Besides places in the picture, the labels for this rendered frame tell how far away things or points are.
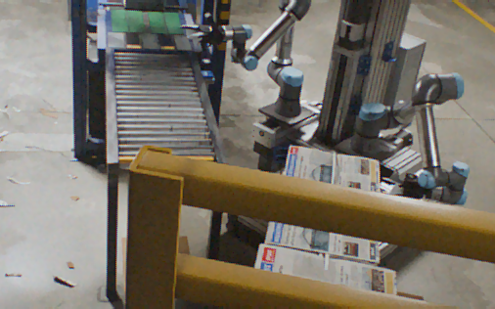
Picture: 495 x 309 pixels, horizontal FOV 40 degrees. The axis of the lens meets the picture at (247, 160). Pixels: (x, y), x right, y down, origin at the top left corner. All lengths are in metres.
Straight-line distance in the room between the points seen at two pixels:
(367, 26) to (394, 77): 0.40
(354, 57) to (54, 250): 1.90
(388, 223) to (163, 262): 0.38
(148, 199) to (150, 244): 0.09
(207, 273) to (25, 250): 2.76
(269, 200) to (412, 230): 0.22
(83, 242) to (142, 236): 2.80
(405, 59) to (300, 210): 2.62
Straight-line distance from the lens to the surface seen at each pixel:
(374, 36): 3.40
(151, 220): 1.11
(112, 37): 4.45
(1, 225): 4.10
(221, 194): 1.07
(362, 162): 2.80
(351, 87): 3.46
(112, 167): 3.11
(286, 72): 3.54
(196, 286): 1.20
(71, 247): 3.89
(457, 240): 1.10
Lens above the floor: 2.42
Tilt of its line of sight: 31 degrees down
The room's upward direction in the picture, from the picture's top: 8 degrees clockwise
